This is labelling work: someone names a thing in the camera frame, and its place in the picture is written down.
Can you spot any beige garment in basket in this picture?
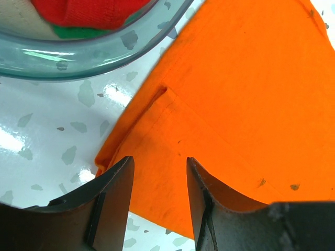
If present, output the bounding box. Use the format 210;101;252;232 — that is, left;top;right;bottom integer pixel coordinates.
0;0;61;41

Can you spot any red t-shirt in basket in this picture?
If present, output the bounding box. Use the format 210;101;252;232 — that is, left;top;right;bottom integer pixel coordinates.
32;0;149;30

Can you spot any green garment in basket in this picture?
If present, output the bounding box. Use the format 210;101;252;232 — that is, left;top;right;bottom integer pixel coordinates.
47;9;140;39

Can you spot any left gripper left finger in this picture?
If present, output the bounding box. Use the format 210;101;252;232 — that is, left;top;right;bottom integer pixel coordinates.
1;156;135;250

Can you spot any orange t-shirt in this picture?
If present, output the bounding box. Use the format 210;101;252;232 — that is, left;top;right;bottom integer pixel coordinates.
95;1;334;238

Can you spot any teal plastic basket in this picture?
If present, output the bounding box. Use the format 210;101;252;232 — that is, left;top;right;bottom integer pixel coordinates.
1;1;192;82

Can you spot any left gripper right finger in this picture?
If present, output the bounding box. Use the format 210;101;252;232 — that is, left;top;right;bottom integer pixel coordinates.
187;157;334;251

